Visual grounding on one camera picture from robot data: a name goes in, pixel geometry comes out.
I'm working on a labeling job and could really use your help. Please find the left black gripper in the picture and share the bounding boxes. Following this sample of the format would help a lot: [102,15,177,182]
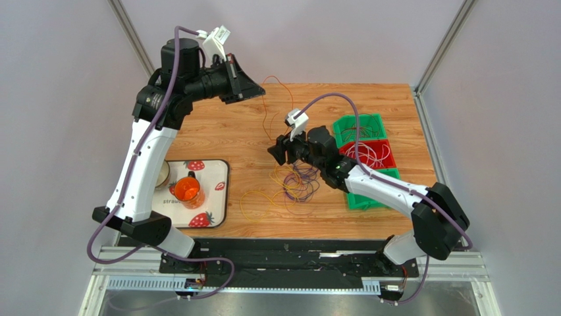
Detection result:
[184,54,265,105]

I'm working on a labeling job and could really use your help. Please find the orange cable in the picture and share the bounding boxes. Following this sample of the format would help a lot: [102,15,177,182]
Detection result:
[261,75,296,141]

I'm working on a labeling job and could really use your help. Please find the dark red cable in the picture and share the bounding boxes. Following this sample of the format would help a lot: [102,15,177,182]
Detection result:
[342,115,382,140]

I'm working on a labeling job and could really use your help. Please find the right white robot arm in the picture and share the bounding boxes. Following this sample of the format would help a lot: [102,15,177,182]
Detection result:
[267,126,469,265]

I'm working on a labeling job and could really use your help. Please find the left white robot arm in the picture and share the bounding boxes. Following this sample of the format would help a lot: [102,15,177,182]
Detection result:
[92,38,265,257]

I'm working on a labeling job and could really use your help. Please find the strawberry pattern tray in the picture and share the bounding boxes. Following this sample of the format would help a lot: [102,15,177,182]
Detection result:
[152,159,230,228]

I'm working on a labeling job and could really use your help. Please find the near green plastic bin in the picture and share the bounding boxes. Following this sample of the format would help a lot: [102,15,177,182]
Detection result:
[346,168,401,211]

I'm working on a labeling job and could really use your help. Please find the green plastic bin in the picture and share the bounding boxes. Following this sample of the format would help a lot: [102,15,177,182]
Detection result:
[333,113,387,147]
[346,168,401,211]

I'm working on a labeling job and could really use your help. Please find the far green plastic bin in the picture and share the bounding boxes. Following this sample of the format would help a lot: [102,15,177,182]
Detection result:
[333,113,387,147]

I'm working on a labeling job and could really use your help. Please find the red plastic bin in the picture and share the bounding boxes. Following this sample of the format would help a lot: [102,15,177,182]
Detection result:
[358,139,396,169]

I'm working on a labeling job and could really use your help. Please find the orange glass mug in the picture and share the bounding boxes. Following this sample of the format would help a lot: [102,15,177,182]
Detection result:
[173,171,205,209]

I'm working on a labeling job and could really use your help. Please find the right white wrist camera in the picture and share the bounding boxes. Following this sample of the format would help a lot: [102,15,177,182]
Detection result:
[285,108,309,142]

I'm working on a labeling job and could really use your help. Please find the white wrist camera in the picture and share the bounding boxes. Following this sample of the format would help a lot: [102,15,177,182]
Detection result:
[285,108,309,142]
[196,25,230,61]

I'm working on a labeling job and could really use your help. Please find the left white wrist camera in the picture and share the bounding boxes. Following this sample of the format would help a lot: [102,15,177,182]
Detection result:
[196,25,230,61]

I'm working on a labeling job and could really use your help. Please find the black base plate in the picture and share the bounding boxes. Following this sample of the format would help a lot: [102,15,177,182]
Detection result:
[159,238,421,290]

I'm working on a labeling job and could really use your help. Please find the left aluminium frame post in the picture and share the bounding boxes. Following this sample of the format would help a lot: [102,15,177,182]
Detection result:
[107,0,156,83]

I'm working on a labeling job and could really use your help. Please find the aluminium frame post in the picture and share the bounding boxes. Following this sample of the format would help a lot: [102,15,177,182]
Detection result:
[414,0,478,96]
[107,0,156,83]

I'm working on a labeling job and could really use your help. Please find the grey slotted cable duct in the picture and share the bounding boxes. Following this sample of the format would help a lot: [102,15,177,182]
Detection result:
[107,276,381,296]

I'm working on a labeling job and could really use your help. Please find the right aluminium frame post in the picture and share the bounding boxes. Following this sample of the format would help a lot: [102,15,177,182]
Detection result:
[414,0,478,96]

